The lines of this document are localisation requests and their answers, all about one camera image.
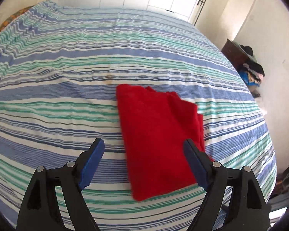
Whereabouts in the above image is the red knit sweater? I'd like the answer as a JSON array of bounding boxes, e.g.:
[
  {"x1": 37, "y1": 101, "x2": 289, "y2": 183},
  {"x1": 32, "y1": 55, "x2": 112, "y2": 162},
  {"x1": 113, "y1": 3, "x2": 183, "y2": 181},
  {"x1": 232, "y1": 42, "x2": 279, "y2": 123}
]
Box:
[{"x1": 116, "y1": 84, "x2": 205, "y2": 201}]

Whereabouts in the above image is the pile of assorted clothes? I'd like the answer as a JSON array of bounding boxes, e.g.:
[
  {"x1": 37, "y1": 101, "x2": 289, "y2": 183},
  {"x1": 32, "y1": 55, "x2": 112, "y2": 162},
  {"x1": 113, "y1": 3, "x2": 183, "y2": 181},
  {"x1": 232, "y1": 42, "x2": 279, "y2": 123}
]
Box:
[{"x1": 238, "y1": 45, "x2": 265, "y2": 98}]

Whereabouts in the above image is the striped blue green bedsheet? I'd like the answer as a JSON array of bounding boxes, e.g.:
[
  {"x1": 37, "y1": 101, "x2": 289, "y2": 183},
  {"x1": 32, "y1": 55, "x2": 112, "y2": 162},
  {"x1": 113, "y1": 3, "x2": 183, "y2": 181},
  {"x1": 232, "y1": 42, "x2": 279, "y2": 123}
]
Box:
[{"x1": 0, "y1": 2, "x2": 277, "y2": 230}]

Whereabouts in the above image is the dark wooden side table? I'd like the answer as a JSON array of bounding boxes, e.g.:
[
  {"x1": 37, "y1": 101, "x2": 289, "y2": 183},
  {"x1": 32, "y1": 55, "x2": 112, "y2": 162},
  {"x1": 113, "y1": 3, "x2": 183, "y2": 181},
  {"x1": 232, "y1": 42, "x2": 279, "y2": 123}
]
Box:
[{"x1": 221, "y1": 39, "x2": 249, "y2": 71}]

